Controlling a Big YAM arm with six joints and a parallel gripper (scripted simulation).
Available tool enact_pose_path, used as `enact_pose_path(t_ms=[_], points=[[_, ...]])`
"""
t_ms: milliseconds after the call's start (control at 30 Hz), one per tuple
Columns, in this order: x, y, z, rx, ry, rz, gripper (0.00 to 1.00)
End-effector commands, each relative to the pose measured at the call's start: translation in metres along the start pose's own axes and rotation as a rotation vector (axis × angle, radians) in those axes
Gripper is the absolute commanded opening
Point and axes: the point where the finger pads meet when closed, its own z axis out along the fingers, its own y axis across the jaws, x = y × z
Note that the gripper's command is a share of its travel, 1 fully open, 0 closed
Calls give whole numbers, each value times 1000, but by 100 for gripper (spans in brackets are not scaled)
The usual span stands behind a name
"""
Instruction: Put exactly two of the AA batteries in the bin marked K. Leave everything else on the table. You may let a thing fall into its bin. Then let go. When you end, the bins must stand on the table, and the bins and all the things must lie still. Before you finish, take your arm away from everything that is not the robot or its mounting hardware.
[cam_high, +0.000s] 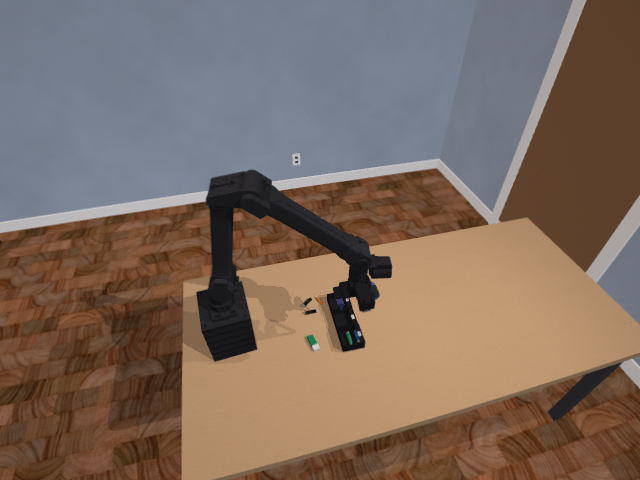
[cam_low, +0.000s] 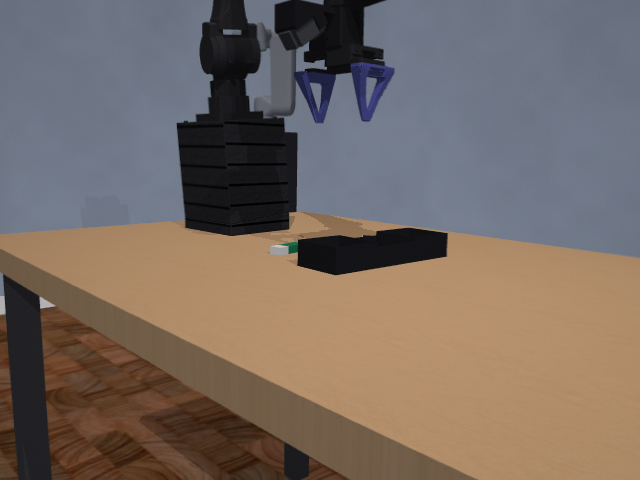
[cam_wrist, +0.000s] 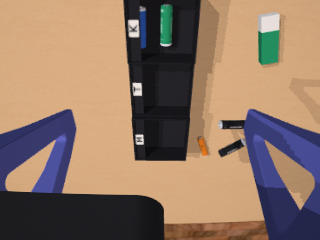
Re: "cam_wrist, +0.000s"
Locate blue aa battery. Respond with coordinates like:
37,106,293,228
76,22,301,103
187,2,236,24
140,6,146,49

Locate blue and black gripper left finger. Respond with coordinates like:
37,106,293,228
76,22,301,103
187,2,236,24
0,109,76,193

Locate white and green eraser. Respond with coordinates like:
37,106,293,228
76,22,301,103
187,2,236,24
258,12,280,65

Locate black aa battery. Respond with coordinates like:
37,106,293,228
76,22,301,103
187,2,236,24
218,120,245,129
218,138,246,157

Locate black open-top bin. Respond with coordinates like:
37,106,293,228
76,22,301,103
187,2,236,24
123,0,201,161

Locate green aa battery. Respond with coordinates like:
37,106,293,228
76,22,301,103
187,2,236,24
160,4,173,46

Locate orange battery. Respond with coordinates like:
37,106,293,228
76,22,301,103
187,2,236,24
197,136,208,157

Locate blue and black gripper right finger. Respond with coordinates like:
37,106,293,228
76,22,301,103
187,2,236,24
244,109,320,240

